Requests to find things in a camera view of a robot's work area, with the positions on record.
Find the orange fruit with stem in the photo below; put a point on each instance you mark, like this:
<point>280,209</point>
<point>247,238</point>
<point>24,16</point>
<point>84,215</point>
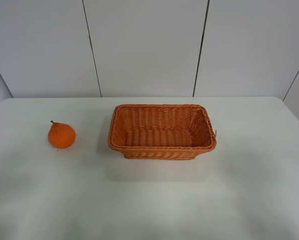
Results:
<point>61,135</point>

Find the orange wicker basket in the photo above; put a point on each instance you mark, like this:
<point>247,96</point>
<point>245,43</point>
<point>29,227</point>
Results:
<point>161,131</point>

